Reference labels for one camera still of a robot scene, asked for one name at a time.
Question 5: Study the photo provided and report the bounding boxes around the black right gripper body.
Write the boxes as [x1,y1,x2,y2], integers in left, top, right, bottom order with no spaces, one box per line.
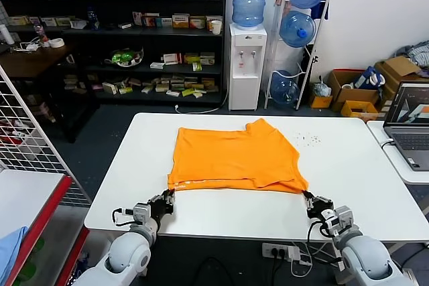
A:
[306,197,334,219]

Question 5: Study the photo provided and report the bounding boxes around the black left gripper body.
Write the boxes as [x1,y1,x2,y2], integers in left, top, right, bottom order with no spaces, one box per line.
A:
[149,194,174,217]

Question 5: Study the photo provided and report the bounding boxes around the orange t-shirt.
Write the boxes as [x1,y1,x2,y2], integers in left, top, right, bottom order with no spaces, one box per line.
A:
[166,117,310,195]

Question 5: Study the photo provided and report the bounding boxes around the pile of grey clothes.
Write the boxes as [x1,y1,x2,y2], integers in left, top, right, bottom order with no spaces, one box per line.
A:
[393,40,429,78]

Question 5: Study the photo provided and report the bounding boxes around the large white table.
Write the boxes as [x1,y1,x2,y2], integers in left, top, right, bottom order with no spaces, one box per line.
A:
[83,113,429,263]

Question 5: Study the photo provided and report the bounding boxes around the white plug-in charger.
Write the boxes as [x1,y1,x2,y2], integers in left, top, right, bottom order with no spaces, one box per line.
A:
[287,246,312,266]

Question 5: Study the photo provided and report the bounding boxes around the scattered dark crumbs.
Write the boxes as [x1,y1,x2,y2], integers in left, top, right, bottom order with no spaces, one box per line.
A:
[293,133,322,148]

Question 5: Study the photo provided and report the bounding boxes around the long white power strip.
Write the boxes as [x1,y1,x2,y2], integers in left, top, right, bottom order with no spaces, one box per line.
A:
[261,242,299,261]

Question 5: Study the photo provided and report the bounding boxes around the open yellow cardboard box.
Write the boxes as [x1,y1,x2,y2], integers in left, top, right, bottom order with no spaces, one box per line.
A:
[340,100,379,123]

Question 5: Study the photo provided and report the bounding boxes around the small white side table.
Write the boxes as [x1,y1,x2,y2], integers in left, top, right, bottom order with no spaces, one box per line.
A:
[366,120,429,185]

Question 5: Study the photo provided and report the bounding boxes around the small yellow cardboard box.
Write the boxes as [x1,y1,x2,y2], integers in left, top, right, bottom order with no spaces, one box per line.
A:
[308,93,334,109]

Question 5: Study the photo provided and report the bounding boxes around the grey plastic bag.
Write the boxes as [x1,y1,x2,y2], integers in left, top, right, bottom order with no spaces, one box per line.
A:
[312,76,332,97]

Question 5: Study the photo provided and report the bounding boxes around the grey open laptop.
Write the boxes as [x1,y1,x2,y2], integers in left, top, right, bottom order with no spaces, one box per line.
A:
[383,80,429,171]

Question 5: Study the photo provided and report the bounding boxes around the cream medicine box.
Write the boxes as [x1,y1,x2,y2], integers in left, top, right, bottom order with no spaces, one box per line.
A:
[101,81,119,96]

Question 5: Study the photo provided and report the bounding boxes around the white water dispenser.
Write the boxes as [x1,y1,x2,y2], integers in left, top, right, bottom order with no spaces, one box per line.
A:
[228,23,268,112]

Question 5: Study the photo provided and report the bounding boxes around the blue white shopping bag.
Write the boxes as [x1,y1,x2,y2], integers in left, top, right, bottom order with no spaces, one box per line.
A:
[353,66,386,92]

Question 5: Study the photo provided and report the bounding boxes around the white table with red edge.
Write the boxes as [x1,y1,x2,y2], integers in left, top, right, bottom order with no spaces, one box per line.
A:
[0,169,90,286]

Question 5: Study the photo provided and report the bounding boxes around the black tripod stand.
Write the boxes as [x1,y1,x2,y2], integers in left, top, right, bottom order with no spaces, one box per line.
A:
[300,44,319,83]

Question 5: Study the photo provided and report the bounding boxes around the red white medicine box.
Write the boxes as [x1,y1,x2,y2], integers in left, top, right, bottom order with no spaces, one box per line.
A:
[162,52,184,65]

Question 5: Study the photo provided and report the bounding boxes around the bowl of green fruit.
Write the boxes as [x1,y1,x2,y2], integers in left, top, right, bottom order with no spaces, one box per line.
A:
[104,47,145,69]

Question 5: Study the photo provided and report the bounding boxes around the white metal jug rack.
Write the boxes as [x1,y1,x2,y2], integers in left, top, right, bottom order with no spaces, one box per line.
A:
[263,0,331,111]

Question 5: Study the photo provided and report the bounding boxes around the open brown cardboard box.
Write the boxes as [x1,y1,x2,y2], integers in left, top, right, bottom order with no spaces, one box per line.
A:
[374,56,424,106]

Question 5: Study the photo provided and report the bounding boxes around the black shelf unit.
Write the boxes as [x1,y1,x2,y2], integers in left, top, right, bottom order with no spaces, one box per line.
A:
[0,0,227,108]

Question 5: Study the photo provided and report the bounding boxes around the light blue cloth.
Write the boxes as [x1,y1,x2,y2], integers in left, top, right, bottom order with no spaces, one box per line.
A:
[0,226,29,286]

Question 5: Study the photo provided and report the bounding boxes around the multicolour medicine box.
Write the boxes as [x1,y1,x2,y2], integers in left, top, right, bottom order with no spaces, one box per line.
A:
[142,13,161,28]

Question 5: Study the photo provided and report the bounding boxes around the dark blue hanging cloth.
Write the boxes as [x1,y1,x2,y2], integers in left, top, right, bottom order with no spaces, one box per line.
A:
[310,0,331,21]

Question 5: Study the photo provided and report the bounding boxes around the brown wooden desk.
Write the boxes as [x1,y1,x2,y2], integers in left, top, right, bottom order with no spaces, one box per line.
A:
[0,42,101,143]

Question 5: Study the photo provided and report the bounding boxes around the blue drink bottle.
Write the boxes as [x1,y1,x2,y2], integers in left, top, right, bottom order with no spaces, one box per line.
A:
[86,5,101,31]

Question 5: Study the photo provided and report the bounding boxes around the pink hanging cloth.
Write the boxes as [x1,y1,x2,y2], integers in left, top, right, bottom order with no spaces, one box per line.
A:
[273,0,292,16]

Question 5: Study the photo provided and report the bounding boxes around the clear bottle pink decor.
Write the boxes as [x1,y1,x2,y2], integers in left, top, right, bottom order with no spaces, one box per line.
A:
[32,21,48,48]

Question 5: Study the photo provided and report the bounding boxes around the upright blue water jug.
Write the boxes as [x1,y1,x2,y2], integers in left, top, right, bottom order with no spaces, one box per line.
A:
[231,0,269,31]

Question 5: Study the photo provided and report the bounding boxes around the white cylindrical bottle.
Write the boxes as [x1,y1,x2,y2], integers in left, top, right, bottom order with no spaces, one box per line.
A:
[0,24,15,46]

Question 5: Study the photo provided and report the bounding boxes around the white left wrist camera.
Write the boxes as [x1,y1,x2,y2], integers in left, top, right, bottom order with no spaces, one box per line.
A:
[133,202,152,224]

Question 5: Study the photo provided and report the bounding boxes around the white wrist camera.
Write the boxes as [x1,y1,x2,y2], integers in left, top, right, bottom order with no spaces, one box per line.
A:
[321,206,353,233]
[133,202,152,224]

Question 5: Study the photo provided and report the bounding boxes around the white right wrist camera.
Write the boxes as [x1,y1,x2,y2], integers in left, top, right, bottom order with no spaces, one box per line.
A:
[321,206,353,233]

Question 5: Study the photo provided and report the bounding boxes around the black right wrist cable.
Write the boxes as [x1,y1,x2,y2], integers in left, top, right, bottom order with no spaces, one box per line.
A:
[306,218,336,245]

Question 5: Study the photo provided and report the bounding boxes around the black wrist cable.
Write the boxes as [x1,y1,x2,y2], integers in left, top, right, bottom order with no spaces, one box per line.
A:
[112,208,135,227]
[306,218,336,245]

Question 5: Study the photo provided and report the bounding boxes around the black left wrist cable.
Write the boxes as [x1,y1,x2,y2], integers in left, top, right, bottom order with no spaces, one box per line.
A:
[112,208,135,227]

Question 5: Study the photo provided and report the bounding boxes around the white floor plug cable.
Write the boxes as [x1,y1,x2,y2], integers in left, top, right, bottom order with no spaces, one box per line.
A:
[173,93,231,115]

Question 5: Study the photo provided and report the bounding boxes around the white wire grid panel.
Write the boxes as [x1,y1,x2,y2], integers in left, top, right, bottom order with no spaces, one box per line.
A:
[0,64,92,206]

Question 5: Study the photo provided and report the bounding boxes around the white adapter with cables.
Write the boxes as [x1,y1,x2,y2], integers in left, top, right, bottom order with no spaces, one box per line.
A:
[18,41,43,52]

